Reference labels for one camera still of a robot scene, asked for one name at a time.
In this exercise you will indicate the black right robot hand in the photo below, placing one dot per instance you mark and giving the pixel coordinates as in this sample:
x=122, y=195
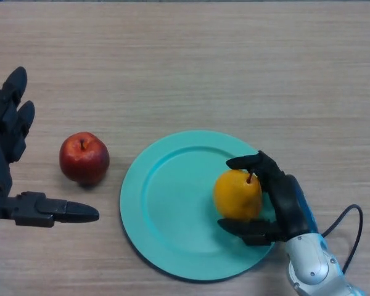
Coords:
x=283, y=209

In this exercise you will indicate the yellow pear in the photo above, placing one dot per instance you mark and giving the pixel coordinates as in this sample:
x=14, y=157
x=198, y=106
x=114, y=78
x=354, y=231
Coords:
x=237, y=195

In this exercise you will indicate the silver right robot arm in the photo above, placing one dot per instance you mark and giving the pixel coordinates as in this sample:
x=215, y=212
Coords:
x=317, y=265

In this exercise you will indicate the red apple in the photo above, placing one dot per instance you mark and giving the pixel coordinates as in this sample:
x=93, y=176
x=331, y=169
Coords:
x=84, y=158

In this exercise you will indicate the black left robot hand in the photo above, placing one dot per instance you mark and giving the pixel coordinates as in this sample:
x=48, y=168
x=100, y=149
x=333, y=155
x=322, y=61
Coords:
x=1, y=154

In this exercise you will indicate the green round plate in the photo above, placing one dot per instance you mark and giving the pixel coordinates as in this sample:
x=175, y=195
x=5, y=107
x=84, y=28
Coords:
x=185, y=206

